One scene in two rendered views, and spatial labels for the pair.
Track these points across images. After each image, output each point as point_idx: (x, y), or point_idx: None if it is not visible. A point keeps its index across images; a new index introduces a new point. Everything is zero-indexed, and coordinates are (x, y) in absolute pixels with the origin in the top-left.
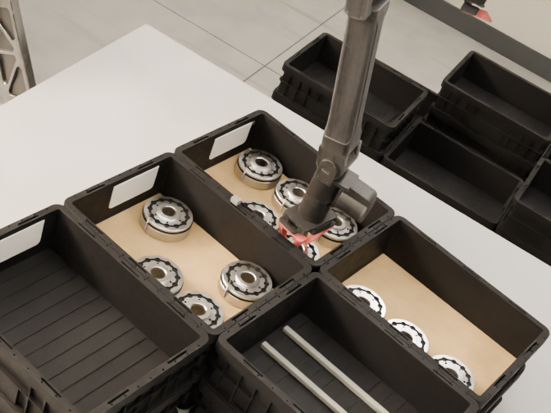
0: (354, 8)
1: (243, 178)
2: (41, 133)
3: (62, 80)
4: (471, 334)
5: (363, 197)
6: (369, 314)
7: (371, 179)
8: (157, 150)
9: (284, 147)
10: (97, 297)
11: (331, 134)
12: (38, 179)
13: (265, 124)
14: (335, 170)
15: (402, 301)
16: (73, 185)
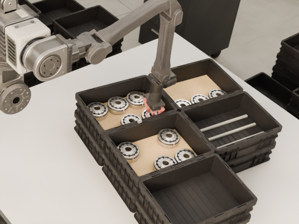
0: (178, 22)
1: (102, 118)
2: (23, 193)
3: None
4: (193, 82)
5: (174, 75)
6: (203, 103)
7: (76, 80)
8: (44, 150)
9: (93, 95)
10: (170, 188)
11: (165, 67)
12: (59, 202)
13: (81, 96)
14: (169, 76)
15: (175, 95)
16: (66, 189)
